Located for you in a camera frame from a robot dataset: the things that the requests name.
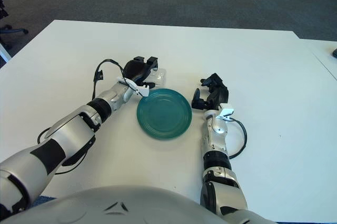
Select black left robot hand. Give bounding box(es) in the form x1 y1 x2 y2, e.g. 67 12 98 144
123 56 158 89

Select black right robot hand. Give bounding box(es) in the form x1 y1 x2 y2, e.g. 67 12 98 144
191 73 230 110

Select clear bottle with blue cap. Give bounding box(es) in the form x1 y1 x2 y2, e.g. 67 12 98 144
147 68 167 87

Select green round plate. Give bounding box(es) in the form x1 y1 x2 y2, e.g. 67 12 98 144
136 88 192 140

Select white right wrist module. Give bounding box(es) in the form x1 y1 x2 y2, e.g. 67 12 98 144
215 104 235 121

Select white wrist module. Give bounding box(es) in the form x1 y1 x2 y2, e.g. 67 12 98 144
117 76 150 97
215 104 235 121

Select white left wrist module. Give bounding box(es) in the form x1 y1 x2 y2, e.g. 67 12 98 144
117 76 150 97

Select black office chair blue base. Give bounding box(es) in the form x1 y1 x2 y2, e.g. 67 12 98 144
0 0 28 48

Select white table leg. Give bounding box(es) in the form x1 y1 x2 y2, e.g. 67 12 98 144
0 42 12 62

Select grey robot torso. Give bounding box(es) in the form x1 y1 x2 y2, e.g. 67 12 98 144
0 186 222 224

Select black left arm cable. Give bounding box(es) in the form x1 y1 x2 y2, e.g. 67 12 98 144
93 59 127 98

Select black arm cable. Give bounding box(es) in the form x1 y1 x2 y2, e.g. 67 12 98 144
93 59 127 98
226 117 247 159

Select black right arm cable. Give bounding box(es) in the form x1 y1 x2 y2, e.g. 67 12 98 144
226 117 247 159

